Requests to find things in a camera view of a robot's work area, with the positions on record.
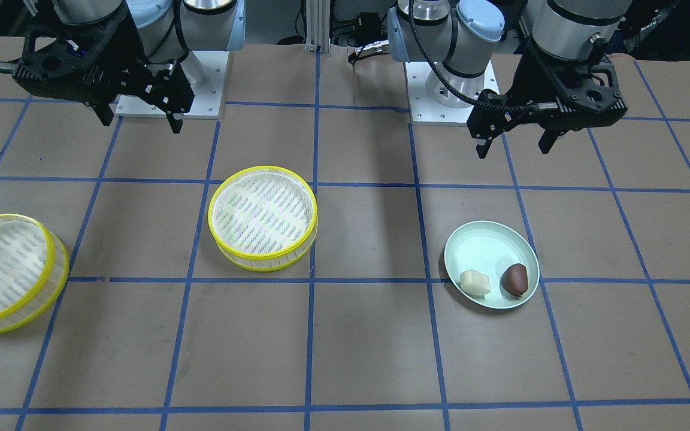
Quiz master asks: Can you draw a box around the light green plate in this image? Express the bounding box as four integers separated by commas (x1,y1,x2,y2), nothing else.
443,221,540,310

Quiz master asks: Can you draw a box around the white bun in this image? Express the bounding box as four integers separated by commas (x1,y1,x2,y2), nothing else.
458,270,491,296

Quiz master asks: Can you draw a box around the black braided cable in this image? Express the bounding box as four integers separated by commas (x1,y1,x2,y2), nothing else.
408,0,558,114

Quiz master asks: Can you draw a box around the aluminium frame post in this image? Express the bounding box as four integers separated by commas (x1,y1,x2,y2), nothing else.
304,0,331,54

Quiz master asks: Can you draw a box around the brown bun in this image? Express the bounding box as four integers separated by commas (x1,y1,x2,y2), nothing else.
500,263,529,298

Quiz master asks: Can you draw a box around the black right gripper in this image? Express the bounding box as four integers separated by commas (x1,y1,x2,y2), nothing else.
12,6,195,134

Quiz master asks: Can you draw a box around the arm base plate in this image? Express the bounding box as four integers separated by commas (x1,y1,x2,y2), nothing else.
116,50,229,119
404,61,500,126

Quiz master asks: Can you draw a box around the yellow steamer basket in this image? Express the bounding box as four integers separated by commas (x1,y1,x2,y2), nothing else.
206,165,319,272
0,214,69,333

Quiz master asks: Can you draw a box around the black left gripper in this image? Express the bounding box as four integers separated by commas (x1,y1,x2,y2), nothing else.
467,41,629,159

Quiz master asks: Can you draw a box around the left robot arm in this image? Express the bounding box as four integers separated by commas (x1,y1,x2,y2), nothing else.
387,1,630,158

